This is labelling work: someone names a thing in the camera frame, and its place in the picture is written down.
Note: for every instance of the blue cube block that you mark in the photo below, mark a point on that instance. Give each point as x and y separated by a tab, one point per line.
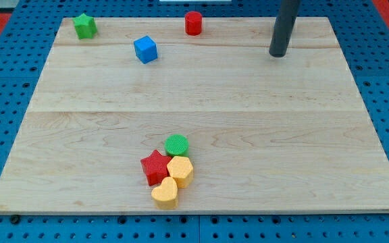
146	49

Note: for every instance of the light wooden board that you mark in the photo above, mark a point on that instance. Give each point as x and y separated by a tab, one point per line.
266	135

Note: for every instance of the green cylinder block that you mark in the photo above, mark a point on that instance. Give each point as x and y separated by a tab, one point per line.
176	145

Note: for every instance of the yellow hexagon block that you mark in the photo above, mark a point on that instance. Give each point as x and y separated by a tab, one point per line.
182	170

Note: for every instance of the red star block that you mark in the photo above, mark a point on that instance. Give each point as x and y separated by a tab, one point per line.
155	167

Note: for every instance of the yellow heart block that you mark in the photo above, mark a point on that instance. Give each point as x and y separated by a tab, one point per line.
165	196

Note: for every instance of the red cylinder block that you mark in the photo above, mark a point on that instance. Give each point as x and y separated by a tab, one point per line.
193	23

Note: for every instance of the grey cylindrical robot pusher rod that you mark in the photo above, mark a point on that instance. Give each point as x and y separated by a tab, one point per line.
283	27

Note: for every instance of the green star block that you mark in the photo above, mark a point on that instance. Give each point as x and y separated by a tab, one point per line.
84	26

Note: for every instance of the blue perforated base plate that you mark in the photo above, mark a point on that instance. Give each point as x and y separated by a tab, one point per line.
362	29

